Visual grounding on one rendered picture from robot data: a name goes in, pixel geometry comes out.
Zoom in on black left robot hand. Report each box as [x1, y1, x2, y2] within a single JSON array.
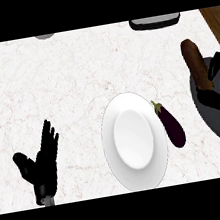
[[6, 117, 70, 210]]

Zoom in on dark purple eggplant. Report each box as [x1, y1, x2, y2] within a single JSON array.
[[150, 95, 188, 152]]

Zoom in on white round plate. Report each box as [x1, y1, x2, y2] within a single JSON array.
[[94, 86, 175, 197]]

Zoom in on black and grey appliance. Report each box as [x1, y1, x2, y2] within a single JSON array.
[[128, 12, 183, 34]]

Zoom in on grey rounded object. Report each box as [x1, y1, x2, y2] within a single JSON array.
[[34, 33, 56, 42]]

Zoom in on brown sweet potato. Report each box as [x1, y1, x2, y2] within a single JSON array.
[[178, 35, 215, 95]]

